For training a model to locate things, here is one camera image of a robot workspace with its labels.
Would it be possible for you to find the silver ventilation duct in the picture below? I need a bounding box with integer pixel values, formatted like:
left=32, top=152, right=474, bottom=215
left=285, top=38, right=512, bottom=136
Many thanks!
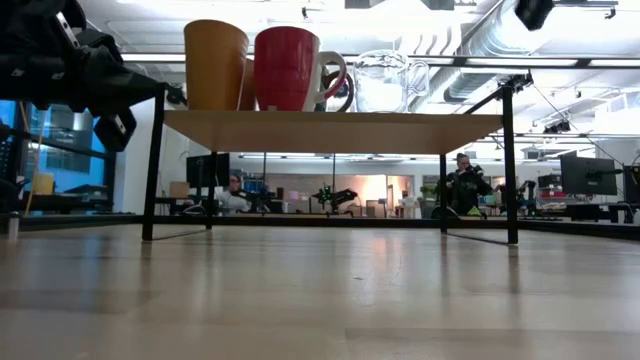
left=442, top=0, right=534, bottom=104

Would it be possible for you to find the yellow container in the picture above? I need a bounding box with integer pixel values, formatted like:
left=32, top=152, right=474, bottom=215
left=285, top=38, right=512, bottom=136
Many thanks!
left=32, top=172, right=55, bottom=196

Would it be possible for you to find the terracotta pink plastic cup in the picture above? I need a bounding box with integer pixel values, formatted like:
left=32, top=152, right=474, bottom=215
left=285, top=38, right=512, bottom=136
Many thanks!
left=239, top=57, right=259, bottom=112

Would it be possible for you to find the red mug with white handle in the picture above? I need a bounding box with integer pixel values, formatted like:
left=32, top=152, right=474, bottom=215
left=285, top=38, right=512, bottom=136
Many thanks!
left=253, top=25, right=348, bottom=112

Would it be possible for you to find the black computer monitor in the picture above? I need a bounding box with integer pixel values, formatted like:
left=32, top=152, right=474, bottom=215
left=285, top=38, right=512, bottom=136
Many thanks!
left=559, top=155, right=619, bottom=197
left=185, top=152, right=231, bottom=189
left=622, top=164, right=640, bottom=204

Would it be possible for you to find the yellow plastic cup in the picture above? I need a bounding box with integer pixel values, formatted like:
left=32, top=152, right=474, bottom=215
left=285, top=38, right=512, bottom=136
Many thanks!
left=183, top=19, right=250, bottom=112

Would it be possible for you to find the person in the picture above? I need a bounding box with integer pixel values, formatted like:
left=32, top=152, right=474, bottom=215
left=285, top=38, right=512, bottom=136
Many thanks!
left=443, top=152, right=495, bottom=219
left=215, top=172, right=254, bottom=214

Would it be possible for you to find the black standing desk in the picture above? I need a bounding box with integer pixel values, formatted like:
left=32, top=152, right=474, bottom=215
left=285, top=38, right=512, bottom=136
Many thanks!
left=0, top=192, right=115, bottom=217

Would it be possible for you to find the wooden shelf with black frame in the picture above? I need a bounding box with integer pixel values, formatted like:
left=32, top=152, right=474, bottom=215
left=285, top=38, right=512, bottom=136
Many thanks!
left=141, top=82, right=520, bottom=246

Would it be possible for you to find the clear glass mug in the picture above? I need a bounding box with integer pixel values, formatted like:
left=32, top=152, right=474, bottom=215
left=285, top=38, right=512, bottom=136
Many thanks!
left=352, top=49, right=431, bottom=114

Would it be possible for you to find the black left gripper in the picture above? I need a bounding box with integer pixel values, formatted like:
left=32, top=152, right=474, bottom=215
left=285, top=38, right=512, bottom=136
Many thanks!
left=0, top=4, right=165, bottom=153

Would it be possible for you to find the black metal table frame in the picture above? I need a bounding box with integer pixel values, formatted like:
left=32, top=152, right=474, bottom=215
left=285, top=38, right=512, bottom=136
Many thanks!
left=0, top=212, right=640, bottom=241

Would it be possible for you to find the small grey metal post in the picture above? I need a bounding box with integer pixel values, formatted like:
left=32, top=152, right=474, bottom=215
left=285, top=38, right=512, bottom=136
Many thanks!
left=6, top=210, right=21, bottom=242

